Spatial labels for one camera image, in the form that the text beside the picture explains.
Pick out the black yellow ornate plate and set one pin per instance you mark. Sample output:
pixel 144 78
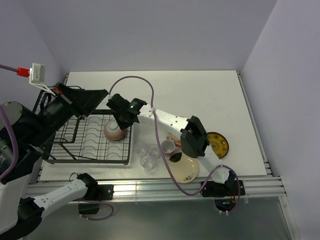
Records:
pixel 219 144

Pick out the small pink mug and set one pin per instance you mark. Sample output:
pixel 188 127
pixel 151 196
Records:
pixel 169 146

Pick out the cream plate lower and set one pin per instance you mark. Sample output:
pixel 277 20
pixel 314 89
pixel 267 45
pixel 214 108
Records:
pixel 183 168

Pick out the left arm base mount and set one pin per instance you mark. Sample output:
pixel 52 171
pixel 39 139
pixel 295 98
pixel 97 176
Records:
pixel 93 201

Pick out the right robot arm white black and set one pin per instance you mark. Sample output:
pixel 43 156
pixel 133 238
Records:
pixel 193 137

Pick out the aluminium rail frame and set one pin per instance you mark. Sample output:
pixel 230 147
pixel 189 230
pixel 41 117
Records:
pixel 253 168

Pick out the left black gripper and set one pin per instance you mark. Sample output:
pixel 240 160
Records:
pixel 80 101

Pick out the clear glass cup right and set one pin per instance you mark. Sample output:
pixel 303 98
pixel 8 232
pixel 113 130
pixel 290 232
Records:
pixel 153 151

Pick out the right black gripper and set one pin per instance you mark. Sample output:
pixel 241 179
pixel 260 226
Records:
pixel 123 126

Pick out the clear glass cup left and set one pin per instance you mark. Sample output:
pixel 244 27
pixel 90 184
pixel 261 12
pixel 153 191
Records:
pixel 141 148

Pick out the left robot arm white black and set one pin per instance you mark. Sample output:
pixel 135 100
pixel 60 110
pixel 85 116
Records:
pixel 22 134

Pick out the cream plate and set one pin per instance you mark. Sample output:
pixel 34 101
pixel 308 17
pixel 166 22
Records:
pixel 172 137
pixel 183 168

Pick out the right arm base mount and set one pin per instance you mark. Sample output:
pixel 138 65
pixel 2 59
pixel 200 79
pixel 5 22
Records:
pixel 215 188

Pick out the clear glass cup front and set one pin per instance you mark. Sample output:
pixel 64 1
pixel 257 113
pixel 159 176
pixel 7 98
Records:
pixel 147 162

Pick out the black wire dish rack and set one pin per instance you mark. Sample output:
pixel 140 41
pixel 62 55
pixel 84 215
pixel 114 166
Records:
pixel 73 140

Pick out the patterned pink ceramic bowl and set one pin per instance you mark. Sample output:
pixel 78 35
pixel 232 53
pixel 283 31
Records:
pixel 113 132

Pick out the cream plate upper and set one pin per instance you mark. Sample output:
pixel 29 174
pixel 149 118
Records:
pixel 172 137

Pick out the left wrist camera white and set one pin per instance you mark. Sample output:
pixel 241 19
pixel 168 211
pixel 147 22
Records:
pixel 36 76

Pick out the clear glass cup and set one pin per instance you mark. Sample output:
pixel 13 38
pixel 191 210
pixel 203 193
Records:
pixel 141 148
pixel 153 151
pixel 147 162

